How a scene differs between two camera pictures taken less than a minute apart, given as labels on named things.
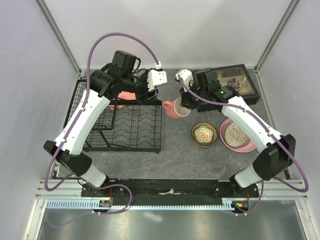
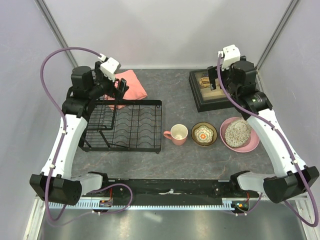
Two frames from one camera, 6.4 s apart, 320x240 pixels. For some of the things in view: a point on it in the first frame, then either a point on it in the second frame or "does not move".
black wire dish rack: x=134 y=125 does not move
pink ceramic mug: x=173 y=108 -> x=178 y=133
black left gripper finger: x=157 y=92 -> x=123 y=87
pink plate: x=248 y=146 does not move
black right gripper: x=185 y=101 -> x=212 y=72
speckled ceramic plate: x=234 y=136 does not move
